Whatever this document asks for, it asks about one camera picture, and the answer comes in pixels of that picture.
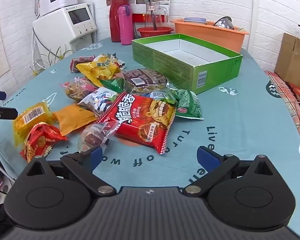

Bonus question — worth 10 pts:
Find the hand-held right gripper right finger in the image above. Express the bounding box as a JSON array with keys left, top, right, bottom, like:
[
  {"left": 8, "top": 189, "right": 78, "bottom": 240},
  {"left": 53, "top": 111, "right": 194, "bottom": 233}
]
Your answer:
[{"left": 184, "top": 146, "right": 280, "bottom": 195}]

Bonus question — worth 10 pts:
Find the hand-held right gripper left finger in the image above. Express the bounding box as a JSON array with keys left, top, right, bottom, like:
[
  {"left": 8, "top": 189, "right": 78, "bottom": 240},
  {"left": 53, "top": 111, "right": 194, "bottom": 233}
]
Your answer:
[{"left": 22, "top": 146, "right": 117, "bottom": 197}]

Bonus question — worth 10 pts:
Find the clear jujube snack packet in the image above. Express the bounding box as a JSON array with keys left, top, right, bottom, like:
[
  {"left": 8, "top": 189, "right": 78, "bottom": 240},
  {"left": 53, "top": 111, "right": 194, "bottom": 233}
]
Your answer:
[{"left": 77, "top": 121, "right": 120, "bottom": 155}]

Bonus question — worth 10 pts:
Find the yellow clear snack packet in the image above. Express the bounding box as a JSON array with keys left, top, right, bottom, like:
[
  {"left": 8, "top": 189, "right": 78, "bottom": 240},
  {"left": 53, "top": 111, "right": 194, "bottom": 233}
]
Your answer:
[{"left": 13, "top": 102, "right": 53, "bottom": 147}]

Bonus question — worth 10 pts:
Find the orange snack packet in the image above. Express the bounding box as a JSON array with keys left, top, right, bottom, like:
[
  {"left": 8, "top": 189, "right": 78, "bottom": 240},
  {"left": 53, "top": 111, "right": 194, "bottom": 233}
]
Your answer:
[{"left": 52, "top": 104, "right": 98, "bottom": 137}]

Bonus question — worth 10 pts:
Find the red gold snack packet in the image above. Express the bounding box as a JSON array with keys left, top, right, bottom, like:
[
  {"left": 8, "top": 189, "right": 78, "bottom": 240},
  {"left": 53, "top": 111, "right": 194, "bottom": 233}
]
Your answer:
[{"left": 20, "top": 122, "right": 68, "bottom": 163}]

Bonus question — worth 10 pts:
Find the white blue snack packet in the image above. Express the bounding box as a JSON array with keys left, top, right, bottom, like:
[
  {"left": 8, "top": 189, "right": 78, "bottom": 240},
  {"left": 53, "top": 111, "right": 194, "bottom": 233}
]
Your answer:
[{"left": 77, "top": 87, "right": 118, "bottom": 117}]

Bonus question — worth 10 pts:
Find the large red snack packet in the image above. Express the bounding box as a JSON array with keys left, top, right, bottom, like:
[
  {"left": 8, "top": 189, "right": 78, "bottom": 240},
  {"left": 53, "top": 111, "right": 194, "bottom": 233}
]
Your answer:
[{"left": 97, "top": 93, "right": 177, "bottom": 155}]

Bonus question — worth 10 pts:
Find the green snack packet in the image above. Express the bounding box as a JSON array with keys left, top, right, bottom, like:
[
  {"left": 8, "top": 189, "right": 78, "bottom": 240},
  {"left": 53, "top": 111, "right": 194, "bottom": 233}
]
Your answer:
[{"left": 170, "top": 89, "right": 204, "bottom": 120}]

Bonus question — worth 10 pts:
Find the pink clear snack packet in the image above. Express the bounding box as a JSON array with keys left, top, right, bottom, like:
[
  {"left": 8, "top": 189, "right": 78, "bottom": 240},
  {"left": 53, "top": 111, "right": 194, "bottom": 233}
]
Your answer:
[{"left": 59, "top": 77, "right": 98, "bottom": 102}]

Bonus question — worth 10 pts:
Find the small green foil packet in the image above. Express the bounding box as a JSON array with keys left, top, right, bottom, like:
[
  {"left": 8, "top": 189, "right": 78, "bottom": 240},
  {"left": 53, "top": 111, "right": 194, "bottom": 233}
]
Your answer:
[{"left": 100, "top": 77, "right": 125, "bottom": 93}]

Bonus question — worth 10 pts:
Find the blue clear snack packet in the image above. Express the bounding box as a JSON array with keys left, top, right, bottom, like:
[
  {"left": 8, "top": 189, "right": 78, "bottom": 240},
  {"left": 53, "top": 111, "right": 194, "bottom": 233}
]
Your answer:
[{"left": 142, "top": 91, "right": 175, "bottom": 103}]

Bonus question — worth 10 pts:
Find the yellow chips packet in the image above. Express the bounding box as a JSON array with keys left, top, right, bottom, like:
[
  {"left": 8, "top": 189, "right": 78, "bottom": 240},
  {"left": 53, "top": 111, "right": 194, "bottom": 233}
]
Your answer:
[{"left": 75, "top": 53, "right": 120, "bottom": 85}]

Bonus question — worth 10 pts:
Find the dark red snack packet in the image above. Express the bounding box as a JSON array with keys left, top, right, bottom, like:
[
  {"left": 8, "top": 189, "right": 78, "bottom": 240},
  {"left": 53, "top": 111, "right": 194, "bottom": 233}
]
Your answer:
[{"left": 70, "top": 56, "right": 95, "bottom": 73}]

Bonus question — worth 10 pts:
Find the clear brown label snack packet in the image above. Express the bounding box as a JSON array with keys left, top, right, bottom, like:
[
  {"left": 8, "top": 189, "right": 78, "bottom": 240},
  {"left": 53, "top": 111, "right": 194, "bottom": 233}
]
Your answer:
[{"left": 122, "top": 68, "right": 168, "bottom": 90}]

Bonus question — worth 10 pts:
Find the white patterned snack packet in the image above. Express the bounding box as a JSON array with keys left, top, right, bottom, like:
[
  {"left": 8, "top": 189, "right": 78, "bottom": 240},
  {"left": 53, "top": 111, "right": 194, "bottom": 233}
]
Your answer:
[{"left": 110, "top": 53, "right": 127, "bottom": 70}]

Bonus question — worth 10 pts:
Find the green cardboard box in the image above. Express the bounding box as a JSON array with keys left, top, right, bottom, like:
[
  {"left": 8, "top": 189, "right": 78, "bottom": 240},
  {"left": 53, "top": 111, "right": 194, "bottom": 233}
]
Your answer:
[{"left": 132, "top": 33, "right": 243, "bottom": 95}]

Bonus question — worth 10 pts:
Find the green spider plant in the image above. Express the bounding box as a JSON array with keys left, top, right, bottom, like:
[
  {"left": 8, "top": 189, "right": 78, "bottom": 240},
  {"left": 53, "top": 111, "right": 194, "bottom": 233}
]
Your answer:
[{"left": 30, "top": 44, "right": 74, "bottom": 77}]

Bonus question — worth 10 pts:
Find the white appliance with screen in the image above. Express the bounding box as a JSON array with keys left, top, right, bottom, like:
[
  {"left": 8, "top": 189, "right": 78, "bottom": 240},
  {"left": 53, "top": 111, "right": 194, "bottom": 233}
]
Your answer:
[{"left": 32, "top": 2, "right": 98, "bottom": 53}]

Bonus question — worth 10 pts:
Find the plaid cloth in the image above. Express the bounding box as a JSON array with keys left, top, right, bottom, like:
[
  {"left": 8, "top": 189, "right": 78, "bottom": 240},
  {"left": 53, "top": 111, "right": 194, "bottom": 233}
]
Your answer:
[{"left": 265, "top": 70, "right": 300, "bottom": 165}]

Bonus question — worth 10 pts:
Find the orange plastic basin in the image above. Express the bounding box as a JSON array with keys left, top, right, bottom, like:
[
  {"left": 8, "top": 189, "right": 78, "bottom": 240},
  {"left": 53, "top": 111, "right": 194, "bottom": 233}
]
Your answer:
[{"left": 170, "top": 17, "right": 250, "bottom": 53}]

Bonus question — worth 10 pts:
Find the large cardboard box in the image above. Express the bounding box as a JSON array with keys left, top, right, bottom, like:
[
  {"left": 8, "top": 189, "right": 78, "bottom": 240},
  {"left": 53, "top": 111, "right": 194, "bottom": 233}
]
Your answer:
[{"left": 274, "top": 32, "right": 300, "bottom": 88}]

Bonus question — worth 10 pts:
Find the pink thermos bottle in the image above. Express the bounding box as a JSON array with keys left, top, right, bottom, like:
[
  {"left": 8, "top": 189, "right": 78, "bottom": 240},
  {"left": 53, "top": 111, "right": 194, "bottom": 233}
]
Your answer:
[{"left": 118, "top": 5, "right": 134, "bottom": 45}]

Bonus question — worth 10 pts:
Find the red thermos jug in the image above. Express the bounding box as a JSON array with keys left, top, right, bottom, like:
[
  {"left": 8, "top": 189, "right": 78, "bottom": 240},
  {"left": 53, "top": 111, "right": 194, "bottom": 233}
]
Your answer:
[{"left": 109, "top": 0, "right": 132, "bottom": 43}]

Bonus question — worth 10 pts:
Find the red plastic basin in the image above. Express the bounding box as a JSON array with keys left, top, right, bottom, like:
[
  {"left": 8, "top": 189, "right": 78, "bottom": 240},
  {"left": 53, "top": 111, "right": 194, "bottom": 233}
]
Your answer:
[{"left": 137, "top": 26, "right": 174, "bottom": 38}]

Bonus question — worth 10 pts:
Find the metal bowl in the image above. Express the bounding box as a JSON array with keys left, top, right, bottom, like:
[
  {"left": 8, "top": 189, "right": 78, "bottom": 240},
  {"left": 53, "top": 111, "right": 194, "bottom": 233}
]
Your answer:
[{"left": 213, "top": 16, "right": 234, "bottom": 30}]

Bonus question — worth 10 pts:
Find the blue lid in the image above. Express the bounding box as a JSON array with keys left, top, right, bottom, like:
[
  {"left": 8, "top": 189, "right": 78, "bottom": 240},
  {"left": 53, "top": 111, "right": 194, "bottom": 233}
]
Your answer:
[{"left": 184, "top": 17, "right": 207, "bottom": 25}]

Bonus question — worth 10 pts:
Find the glass pitcher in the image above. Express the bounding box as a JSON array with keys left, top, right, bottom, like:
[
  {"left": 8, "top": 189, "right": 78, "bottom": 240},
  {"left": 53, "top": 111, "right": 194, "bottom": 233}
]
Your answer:
[{"left": 145, "top": 2, "right": 168, "bottom": 29}]

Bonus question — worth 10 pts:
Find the white wall pipe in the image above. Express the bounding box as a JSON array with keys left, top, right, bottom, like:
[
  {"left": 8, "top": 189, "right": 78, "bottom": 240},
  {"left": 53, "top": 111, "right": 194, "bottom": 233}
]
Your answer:
[{"left": 250, "top": 0, "right": 259, "bottom": 50}]

